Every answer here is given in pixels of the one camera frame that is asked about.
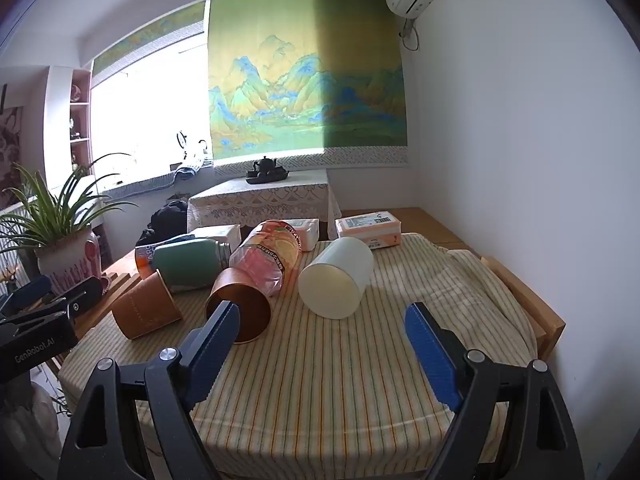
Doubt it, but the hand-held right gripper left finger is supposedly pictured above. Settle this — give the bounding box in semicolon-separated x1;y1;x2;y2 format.
57;300;241;480

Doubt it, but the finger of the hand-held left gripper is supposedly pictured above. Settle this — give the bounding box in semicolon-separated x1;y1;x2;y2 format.
0;275;53;318
27;276;104;333

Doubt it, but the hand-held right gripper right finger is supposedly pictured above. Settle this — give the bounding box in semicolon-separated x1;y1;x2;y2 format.
404;301;586;480

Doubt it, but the cream white cup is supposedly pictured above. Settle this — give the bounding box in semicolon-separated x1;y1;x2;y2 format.
298;236;375;321

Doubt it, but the brown paper cup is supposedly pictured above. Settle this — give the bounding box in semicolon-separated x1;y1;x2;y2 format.
205;266;272;345

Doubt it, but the white and red plant pot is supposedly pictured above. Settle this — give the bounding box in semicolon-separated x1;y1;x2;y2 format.
35;227;104;296

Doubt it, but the wooden slatted rack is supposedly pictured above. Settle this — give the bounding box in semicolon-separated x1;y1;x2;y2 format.
101;269;137;307

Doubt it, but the orange and blue can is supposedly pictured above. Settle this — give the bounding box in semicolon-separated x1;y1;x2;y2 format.
135;244;161;281

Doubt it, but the green thermos bottle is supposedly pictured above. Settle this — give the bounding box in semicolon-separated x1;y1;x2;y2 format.
151;238;232;293

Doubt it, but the green spider plant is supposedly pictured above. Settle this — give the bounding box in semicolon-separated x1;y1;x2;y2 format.
0;152;139;261

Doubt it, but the clear plastic snack jar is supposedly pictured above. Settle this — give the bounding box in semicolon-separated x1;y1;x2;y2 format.
229;220;306;301

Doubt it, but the striped tablecloth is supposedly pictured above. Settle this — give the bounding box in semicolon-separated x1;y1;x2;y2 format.
57;232;538;480

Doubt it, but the black bag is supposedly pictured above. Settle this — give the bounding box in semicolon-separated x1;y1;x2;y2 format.
136;200;190;247

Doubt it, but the wooden table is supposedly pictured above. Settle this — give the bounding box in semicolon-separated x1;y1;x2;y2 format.
340;207;567;361

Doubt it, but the white and pink tissue pack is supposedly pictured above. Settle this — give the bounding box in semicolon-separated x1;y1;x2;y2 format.
289;218;321;252

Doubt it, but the lace covered small table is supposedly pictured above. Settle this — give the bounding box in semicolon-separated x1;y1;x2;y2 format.
187;169;342;242

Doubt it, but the black tea tray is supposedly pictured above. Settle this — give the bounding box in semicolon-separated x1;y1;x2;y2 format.
246;170;291;184

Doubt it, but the blue towel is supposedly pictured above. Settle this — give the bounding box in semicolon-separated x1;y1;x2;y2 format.
172;157;214;181

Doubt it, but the black teapot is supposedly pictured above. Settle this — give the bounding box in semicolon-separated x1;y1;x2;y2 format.
252;156;280;178

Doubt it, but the white shelf unit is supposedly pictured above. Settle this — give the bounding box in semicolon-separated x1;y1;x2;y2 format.
45;66;94;181

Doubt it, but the landscape painting roller blind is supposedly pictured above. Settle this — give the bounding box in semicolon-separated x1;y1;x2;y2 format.
207;0;409;167

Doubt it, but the narrow landscape roller blind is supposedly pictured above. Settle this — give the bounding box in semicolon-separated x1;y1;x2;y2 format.
92;0;207;74

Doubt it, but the dark wall picture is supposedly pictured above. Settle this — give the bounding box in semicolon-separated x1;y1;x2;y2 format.
0;105;26;211

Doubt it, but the air conditioner cable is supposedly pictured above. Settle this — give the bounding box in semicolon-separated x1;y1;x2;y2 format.
399;14;421;52

